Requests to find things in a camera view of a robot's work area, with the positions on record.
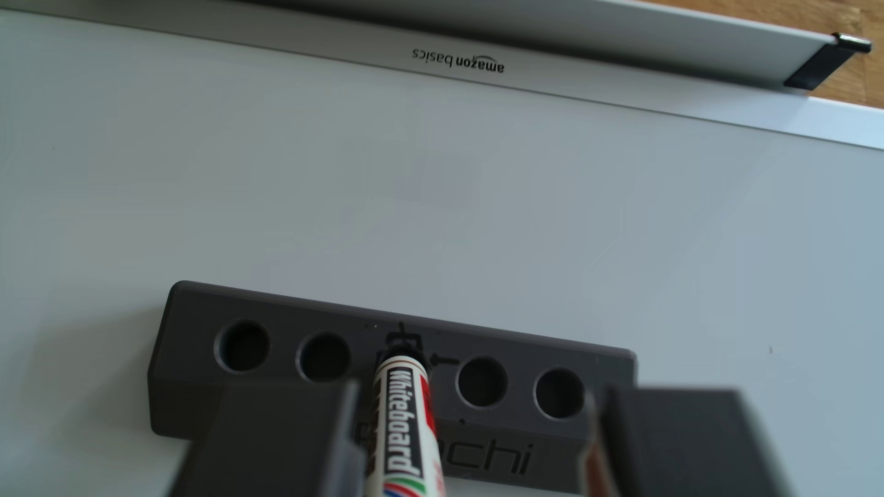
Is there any silver whiteboard pen tray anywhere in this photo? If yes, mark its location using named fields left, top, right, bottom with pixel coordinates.
left=235, top=0, right=872, bottom=91

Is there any whiteboard with silver frame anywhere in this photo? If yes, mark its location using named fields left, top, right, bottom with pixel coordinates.
left=0, top=0, right=884, bottom=497

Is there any grey Da Pinchi pen holder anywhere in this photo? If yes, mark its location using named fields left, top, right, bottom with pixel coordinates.
left=147, top=280, right=638, bottom=495

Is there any white whiteboard marker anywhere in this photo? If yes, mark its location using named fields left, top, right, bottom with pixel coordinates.
left=364, top=352, right=448, bottom=497

